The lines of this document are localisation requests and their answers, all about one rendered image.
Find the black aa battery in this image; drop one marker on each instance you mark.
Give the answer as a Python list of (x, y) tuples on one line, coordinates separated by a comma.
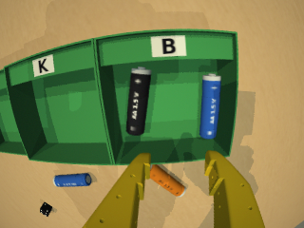
[(137, 100)]

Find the orange aa battery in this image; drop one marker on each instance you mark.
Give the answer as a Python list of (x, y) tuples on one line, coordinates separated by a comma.
[(166, 181)]

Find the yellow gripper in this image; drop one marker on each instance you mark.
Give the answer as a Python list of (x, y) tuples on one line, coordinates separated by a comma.
[(235, 205)]

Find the blue aa battery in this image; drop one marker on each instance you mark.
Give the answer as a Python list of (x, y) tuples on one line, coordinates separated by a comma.
[(72, 180), (210, 100)]

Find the green three-compartment bin rack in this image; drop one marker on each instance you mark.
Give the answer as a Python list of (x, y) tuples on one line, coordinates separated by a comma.
[(59, 119)]

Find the black die with white pips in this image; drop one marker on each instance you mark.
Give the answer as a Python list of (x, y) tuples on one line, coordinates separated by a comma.
[(45, 209)]

